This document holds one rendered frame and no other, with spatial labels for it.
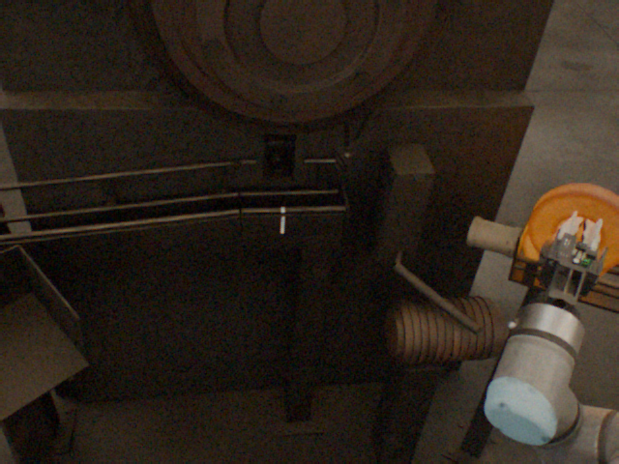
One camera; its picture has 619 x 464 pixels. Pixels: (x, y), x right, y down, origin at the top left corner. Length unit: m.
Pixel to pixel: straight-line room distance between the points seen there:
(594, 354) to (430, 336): 0.90
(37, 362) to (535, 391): 0.75
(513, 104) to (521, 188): 1.34
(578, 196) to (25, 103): 0.91
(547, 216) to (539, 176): 1.61
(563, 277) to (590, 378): 1.08
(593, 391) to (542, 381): 1.13
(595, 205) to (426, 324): 0.41
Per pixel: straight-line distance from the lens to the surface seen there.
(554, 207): 1.11
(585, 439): 0.98
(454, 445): 1.79
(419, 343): 1.31
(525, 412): 0.90
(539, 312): 0.96
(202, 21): 0.92
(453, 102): 1.28
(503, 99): 1.33
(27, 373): 1.16
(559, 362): 0.93
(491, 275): 2.23
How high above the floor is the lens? 1.50
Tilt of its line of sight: 42 degrees down
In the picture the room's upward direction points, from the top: 5 degrees clockwise
